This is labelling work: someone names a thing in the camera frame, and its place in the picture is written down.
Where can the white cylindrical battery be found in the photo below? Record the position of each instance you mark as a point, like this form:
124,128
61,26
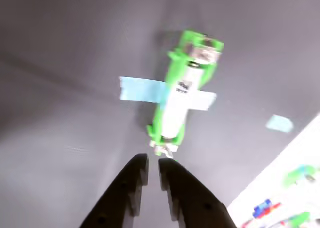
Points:
175,112

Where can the red alligator clip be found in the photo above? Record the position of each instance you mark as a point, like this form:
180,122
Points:
275,206

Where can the blue masking tape piece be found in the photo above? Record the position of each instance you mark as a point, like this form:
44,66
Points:
278,122

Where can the dark grey textured mat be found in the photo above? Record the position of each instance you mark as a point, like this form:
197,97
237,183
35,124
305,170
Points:
62,87

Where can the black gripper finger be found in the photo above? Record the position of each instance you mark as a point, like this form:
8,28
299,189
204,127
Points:
120,193
195,203

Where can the green printed battery holder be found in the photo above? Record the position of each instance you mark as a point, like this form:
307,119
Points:
175,65

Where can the long blue masking tape strip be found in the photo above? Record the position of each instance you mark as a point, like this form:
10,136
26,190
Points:
140,89

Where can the green printed block with screws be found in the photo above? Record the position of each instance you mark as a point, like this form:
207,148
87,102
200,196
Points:
296,176

